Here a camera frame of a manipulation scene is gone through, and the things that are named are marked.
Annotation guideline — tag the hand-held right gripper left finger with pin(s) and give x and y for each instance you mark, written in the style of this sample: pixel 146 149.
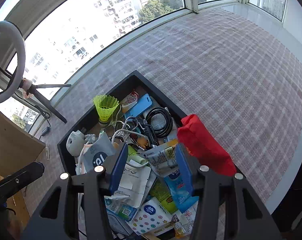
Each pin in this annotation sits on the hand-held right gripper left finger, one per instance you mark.
pixel 118 167

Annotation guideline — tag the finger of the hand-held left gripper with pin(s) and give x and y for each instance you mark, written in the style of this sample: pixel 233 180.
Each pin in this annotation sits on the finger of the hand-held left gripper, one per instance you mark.
pixel 16 180

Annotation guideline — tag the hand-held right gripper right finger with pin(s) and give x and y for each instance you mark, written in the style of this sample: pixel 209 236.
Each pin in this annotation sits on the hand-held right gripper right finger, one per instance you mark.
pixel 184 170

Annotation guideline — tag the blue tissue pack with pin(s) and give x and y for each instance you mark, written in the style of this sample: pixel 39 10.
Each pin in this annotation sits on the blue tissue pack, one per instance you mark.
pixel 178 187

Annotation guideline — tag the white packet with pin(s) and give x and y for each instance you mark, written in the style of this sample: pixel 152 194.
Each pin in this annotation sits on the white packet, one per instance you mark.
pixel 133 182

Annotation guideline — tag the grey round-logo packet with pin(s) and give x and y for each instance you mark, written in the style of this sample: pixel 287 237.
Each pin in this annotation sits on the grey round-logo packet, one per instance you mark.
pixel 98 155

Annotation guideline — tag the metal spring clip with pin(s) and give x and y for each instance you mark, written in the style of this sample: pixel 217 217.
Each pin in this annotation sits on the metal spring clip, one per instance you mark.
pixel 128 121

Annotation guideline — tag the blue phone stand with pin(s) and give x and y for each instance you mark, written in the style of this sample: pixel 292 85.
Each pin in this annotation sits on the blue phone stand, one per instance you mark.
pixel 138 106

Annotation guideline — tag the red creamer packet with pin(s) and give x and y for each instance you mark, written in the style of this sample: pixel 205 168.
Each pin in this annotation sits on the red creamer packet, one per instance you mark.
pixel 129 100

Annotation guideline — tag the black container box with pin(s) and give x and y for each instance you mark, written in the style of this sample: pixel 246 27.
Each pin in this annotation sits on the black container box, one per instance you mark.
pixel 156 90

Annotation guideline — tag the pale green tube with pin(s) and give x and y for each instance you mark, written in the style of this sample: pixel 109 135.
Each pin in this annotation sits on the pale green tube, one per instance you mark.
pixel 136 158

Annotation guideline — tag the white coffee creamer sachet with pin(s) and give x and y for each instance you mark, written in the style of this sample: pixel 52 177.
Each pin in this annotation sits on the white coffee creamer sachet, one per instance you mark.
pixel 161 157

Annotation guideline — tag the green snack packet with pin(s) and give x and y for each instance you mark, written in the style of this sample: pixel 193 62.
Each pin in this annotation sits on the green snack packet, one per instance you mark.
pixel 163 195

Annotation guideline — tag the red cloth pouch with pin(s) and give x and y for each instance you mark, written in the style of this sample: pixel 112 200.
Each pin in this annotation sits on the red cloth pouch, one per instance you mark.
pixel 203 142

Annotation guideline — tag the light oak wood panel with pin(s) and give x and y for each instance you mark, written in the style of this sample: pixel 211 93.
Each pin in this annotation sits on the light oak wood panel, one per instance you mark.
pixel 13 140

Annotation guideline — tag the white round device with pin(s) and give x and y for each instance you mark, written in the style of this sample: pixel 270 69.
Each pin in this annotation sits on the white round device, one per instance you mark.
pixel 74 142

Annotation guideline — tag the white dotted tissue pack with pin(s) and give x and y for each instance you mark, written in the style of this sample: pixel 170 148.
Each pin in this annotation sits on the white dotted tissue pack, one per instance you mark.
pixel 148 217

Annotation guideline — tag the neon yellow shuttlecock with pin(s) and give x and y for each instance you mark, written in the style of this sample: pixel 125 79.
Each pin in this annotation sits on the neon yellow shuttlecock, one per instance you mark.
pixel 104 105

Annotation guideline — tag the black tripod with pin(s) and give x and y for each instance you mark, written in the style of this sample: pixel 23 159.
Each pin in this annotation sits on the black tripod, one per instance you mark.
pixel 48 105

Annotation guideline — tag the pink checked tablecloth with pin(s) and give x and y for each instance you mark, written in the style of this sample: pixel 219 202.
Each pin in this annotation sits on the pink checked tablecloth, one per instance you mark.
pixel 215 80

